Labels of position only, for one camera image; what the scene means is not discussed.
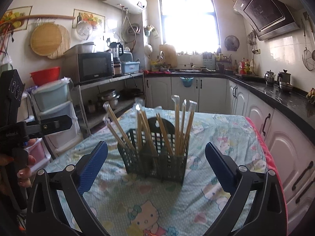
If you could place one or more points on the wall mounted utensil caddy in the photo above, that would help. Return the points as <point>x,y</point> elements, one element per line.
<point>150,30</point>

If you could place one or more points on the dark green utensil basket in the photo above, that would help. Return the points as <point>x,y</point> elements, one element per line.
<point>150,164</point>

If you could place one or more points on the person's left hand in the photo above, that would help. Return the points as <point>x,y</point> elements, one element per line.
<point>24,173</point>

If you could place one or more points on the pink towel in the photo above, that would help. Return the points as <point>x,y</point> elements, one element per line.
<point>262,140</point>

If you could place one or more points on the fruit wall poster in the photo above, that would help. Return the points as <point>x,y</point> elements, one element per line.
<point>86,16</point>
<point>14,17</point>

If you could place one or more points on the blue plastic box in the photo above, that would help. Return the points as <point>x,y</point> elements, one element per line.
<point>130,67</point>

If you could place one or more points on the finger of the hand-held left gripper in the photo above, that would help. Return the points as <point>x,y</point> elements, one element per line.
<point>51,125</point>

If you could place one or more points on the wall socket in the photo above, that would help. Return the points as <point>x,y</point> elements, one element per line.
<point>257,51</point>

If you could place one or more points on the beige plastic jug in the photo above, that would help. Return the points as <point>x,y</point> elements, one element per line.
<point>168,56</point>

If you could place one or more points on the cooking oil bottles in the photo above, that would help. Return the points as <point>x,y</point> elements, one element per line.
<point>246,67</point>

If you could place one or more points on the pile of wooden chopsticks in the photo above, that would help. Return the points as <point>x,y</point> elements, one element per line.
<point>177,127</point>

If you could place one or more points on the steel lidded tray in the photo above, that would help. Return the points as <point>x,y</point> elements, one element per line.
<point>83,48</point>

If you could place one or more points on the black frying pan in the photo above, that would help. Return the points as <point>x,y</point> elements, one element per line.
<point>131,93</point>

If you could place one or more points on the steel kettle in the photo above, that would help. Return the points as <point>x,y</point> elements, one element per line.
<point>270,78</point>

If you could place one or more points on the blue hanging bin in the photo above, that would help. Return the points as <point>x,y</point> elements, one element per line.
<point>187,82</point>

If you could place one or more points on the small round wall fan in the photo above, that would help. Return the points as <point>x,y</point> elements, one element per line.
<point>231,43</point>

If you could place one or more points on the black glass range hood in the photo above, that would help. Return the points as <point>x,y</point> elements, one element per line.
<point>265,12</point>

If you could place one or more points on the long wooden rolling pin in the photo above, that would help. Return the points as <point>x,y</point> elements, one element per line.
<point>49,16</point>

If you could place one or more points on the round woven mat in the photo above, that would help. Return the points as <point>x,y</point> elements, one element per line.
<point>66,44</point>

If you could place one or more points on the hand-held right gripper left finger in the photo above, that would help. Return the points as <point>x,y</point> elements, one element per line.
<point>94,167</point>

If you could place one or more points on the green and blue drawer unit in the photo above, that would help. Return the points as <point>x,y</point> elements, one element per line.
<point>51,95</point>

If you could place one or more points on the teal knife holder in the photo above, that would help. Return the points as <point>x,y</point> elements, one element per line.
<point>208,61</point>

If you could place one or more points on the cartoon printed tablecloth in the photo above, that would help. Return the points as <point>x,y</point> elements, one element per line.
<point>137,201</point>

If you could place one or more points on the clear plastic lid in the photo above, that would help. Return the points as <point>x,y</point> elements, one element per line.
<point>85,30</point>

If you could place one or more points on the metal shelf rack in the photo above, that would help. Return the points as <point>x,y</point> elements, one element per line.
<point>118,76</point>

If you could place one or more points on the round bamboo board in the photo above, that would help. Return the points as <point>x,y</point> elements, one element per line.
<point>45,39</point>

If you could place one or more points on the black microwave oven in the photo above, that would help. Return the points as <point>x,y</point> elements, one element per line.
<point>94,66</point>

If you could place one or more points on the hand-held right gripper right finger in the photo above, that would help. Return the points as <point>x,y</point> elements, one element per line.
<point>219,164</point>

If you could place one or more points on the stacked steel pots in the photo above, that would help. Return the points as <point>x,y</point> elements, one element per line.
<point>108,99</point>

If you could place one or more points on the red plastic basin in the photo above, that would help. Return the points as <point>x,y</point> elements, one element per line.
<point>45,76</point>

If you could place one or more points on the steel pot with lid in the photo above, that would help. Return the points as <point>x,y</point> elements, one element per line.
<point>285,81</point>

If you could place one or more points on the black kitchen countertop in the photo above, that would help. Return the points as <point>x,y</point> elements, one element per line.
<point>283,95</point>

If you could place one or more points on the small hanging kitchen tools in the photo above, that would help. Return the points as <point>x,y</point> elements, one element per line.
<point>252,41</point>

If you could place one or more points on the black blender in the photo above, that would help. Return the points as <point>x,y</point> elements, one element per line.
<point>116,59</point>

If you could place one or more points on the kitchen window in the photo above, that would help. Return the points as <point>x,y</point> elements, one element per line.
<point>189,22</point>

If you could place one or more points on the ginger roots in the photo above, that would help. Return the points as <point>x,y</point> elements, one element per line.
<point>311,95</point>

